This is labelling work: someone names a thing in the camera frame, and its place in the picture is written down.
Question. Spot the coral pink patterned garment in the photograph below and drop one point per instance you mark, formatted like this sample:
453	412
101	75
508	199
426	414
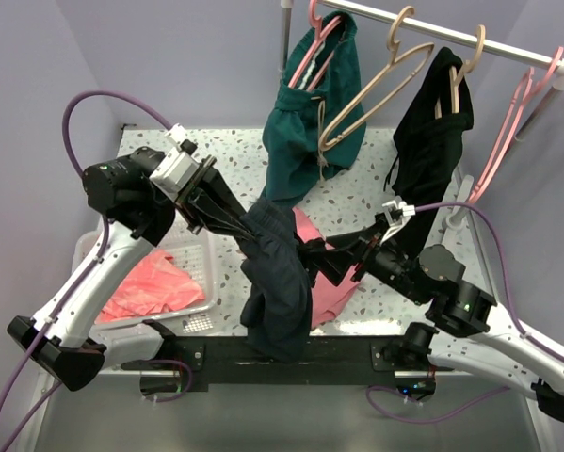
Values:
154	286

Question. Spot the metal clothes rack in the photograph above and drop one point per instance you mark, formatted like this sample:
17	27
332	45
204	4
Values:
537	105

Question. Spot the pink hanger with green shorts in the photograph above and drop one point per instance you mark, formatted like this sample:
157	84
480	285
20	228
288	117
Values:
321	33

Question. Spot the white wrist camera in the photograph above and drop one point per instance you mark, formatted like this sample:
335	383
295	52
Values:
178	166
394	216

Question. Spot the pink folded shorts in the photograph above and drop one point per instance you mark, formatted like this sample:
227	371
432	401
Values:
329	300

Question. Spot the white plastic laundry basket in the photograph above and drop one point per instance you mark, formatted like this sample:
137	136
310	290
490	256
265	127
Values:
194	254

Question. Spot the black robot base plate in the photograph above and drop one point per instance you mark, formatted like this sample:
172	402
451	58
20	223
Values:
203	361

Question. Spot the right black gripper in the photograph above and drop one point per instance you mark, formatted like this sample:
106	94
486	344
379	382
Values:
330	262

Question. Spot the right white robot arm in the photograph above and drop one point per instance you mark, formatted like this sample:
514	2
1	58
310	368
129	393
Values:
464	327

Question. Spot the beige hanger with black shorts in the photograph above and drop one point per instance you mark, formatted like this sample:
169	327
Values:
456	76

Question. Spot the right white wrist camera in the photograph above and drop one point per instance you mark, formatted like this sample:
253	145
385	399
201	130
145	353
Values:
394	216

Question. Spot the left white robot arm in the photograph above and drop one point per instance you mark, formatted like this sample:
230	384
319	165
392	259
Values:
139	196

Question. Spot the dark navy shorts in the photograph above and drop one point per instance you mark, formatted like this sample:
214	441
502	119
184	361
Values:
278	311

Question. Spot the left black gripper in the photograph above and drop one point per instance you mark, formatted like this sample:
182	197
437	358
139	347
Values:
208	196

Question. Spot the black hanging shorts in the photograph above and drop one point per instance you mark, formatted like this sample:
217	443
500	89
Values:
428	139

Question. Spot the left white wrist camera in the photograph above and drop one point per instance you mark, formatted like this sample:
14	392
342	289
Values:
178	166

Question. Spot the empty pink hanger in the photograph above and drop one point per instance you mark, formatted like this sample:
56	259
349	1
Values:
524	92

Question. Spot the green hanging shorts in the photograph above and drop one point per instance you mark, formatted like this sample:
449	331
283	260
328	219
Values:
300	114

